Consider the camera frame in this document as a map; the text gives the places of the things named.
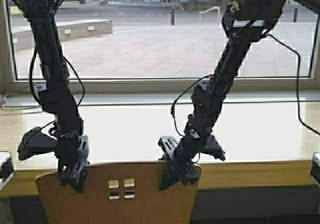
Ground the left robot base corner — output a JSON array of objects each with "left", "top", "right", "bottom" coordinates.
[{"left": 0, "top": 151, "right": 14, "bottom": 190}]

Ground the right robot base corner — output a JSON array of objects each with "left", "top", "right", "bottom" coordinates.
[{"left": 310, "top": 152, "right": 320, "bottom": 186}]

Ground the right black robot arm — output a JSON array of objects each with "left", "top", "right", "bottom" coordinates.
[{"left": 159, "top": 0, "right": 320, "bottom": 171}]

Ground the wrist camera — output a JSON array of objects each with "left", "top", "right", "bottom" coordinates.
[
  {"left": 200, "top": 135, "right": 226, "bottom": 161},
  {"left": 17, "top": 126, "right": 58, "bottom": 161}
]

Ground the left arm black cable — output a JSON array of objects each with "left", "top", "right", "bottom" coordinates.
[{"left": 28, "top": 46, "right": 86, "bottom": 137}]

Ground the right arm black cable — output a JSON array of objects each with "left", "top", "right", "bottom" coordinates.
[{"left": 170, "top": 32, "right": 320, "bottom": 138}]

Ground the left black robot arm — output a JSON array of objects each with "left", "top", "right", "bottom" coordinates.
[{"left": 10, "top": 0, "right": 89, "bottom": 193}]

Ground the long wooden counter table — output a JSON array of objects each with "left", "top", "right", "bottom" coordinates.
[{"left": 0, "top": 102, "right": 320, "bottom": 197}]

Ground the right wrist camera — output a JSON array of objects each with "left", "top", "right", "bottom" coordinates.
[{"left": 200, "top": 135, "right": 226, "bottom": 161}]

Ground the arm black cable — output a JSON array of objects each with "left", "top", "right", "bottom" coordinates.
[
  {"left": 170, "top": 32, "right": 320, "bottom": 138},
  {"left": 28, "top": 46, "right": 86, "bottom": 137}
]

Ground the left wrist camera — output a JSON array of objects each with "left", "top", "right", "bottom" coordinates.
[{"left": 17, "top": 126, "right": 58, "bottom": 161}]

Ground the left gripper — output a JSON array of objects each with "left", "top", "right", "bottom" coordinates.
[{"left": 55, "top": 130, "right": 89, "bottom": 193}]

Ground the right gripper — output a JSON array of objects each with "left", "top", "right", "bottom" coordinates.
[{"left": 157, "top": 129, "right": 208, "bottom": 169}]

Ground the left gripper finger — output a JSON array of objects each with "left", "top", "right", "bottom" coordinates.
[{"left": 159, "top": 160, "right": 200, "bottom": 191}]

